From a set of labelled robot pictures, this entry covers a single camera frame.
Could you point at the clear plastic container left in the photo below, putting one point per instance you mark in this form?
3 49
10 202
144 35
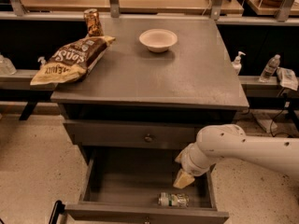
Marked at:
6 66

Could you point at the black handle bottom left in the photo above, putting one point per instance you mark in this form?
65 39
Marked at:
57 210

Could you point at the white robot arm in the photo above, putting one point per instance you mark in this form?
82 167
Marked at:
217 142

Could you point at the brown patterned drink can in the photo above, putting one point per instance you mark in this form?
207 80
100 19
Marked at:
94 27

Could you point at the grey drawer cabinet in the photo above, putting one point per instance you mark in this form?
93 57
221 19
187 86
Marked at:
191 84

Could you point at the green silver 7up can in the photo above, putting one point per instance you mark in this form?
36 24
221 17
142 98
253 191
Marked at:
173 200

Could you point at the small left pump bottle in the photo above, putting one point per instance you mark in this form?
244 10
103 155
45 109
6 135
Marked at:
42 61

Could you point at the white pump sanitizer bottle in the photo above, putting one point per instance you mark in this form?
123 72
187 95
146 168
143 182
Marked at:
236 63

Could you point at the grey top drawer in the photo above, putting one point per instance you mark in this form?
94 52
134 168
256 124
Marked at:
96 133

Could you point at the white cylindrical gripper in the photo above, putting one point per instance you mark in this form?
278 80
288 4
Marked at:
189 160

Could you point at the clear plastic water bottle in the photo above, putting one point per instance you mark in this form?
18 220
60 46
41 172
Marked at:
270 68

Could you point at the grey open middle drawer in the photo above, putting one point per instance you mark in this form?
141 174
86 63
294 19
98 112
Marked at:
124 184

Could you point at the brown yellow chip bag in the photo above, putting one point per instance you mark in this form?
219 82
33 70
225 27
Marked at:
73 61

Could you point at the white paper bowl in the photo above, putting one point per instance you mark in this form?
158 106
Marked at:
158 40

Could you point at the white wipes packet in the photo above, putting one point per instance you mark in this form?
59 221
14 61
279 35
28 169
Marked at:
287 79

